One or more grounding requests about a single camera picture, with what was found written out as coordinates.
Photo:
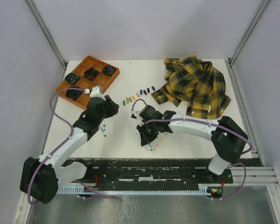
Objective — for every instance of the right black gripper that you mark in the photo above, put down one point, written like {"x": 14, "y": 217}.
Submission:
{"x": 145, "y": 138}

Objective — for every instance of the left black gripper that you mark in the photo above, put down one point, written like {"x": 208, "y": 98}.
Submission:
{"x": 113, "y": 107}

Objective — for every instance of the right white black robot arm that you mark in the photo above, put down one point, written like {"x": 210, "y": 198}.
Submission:
{"x": 228, "y": 139}

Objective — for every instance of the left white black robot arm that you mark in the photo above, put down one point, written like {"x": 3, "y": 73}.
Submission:
{"x": 42, "y": 177}

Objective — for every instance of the orange compartment tray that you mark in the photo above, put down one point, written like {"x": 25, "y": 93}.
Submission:
{"x": 88, "y": 73}

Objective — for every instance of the yellow plaid shirt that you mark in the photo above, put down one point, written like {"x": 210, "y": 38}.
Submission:
{"x": 197, "y": 82}

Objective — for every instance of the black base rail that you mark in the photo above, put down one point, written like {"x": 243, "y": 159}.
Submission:
{"x": 153, "y": 174}

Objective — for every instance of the white cable duct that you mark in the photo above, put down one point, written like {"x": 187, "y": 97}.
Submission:
{"x": 78, "y": 189}

